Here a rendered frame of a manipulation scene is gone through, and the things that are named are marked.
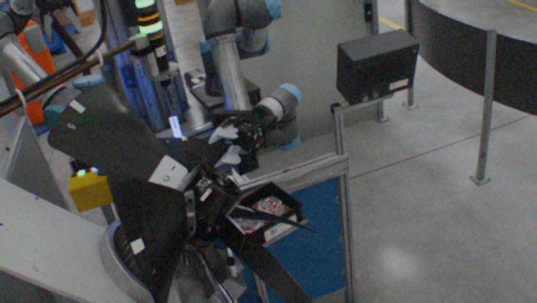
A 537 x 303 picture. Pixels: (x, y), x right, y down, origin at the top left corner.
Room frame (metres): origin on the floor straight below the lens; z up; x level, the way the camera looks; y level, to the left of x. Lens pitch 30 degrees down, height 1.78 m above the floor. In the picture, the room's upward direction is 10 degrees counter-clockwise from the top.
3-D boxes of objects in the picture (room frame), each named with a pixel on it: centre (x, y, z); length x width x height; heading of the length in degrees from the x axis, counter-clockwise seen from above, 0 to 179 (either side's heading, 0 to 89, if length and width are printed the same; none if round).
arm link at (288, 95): (1.20, -0.06, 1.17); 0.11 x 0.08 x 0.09; 140
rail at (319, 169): (1.25, 0.18, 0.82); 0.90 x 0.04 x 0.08; 104
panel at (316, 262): (1.25, 0.18, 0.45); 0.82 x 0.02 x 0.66; 104
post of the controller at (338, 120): (1.35, -0.24, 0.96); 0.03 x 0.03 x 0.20; 14
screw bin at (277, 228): (1.10, 0.07, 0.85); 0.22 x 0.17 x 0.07; 119
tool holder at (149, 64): (0.87, 0.19, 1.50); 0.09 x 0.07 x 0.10; 139
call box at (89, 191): (1.15, 0.56, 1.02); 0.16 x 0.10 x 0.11; 104
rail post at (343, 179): (1.35, -0.24, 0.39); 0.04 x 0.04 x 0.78; 14
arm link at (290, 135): (1.20, -0.04, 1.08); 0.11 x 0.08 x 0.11; 98
